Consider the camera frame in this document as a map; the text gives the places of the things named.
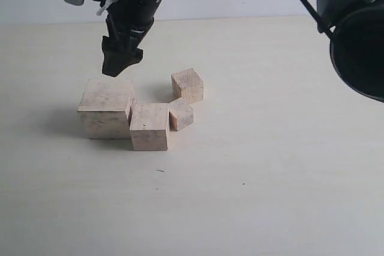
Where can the smallest wooden cube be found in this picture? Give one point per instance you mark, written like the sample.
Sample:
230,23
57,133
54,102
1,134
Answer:
181,114

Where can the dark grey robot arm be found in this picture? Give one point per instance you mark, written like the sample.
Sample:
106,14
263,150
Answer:
354,28

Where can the third largest wooden cube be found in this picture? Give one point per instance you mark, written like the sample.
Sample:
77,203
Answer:
187,84

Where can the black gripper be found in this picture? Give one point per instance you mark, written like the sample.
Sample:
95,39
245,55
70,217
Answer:
126,19

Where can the second largest wooden cube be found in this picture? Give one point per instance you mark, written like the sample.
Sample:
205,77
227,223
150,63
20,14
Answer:
149,128

